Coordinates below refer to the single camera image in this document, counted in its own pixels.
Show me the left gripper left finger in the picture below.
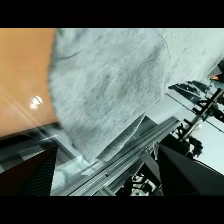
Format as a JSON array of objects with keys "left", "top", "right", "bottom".
[{"left": 0, "top": 143, "right": 59, "bottom": 197}]

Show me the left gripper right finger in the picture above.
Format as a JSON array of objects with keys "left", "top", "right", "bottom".
[{"left": 157, "top": 143, "right": 224, "bottom": 197}]

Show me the grey T-shirt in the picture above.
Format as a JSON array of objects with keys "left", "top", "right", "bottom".
[{"left": 48, "top": 28, "right": 224, "bottom": 164}]

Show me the silver frame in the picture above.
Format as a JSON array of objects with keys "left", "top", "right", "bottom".
[{"left": 49, "top": 116, "right": 183, "bottom": 197}]

